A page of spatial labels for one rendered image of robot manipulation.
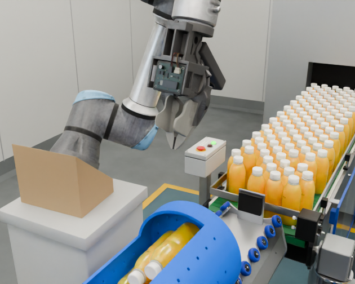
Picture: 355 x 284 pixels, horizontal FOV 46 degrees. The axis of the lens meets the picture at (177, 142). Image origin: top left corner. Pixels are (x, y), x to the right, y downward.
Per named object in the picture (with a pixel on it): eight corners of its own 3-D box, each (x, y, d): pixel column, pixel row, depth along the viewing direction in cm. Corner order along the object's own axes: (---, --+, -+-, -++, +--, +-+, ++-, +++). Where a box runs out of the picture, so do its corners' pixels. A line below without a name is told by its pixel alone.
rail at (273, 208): (210, 194, 169) (210, 187, 168) (211, 193, 170) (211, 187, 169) (309, 222, 150) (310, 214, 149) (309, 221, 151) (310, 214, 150)
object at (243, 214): (235, 220, 156) (237, 190, 151) (238, 216, 158) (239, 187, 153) (260, 227, 151) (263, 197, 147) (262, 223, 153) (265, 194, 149)
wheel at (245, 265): (243, 259, 128) (248, 258, 126) (249, 273, 127) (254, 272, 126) (235, 264, 124) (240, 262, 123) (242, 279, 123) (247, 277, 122)
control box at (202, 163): (184, 172, 176) (184, 150, 173) (205, 156, 192) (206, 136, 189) (205, 178, 172) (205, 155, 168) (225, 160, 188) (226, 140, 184)
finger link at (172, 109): (144, 145, 71) (154, 92, 69) (163, 144, 76) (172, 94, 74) (159, 150, 69) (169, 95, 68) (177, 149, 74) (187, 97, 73)
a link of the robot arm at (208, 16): (190, 3, 73) (231, 6, 69) (185, 29, 74) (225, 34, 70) (167, -9, 67) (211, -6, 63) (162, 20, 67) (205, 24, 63)
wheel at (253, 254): (249, 263, 129) (254, 262, 128) (245, 249, 131) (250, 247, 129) (257, 262, 132) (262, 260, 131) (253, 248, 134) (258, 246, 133)
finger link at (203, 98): (176, 121, 72) (186, 72, 71) (181, 121, 73) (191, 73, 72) (199, 128, 70) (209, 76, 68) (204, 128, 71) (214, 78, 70)
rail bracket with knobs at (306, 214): (288, 239, 149) (291, 214, 145) (294, 229, 155) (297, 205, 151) (316, 247, 145) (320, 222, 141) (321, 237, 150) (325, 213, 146)
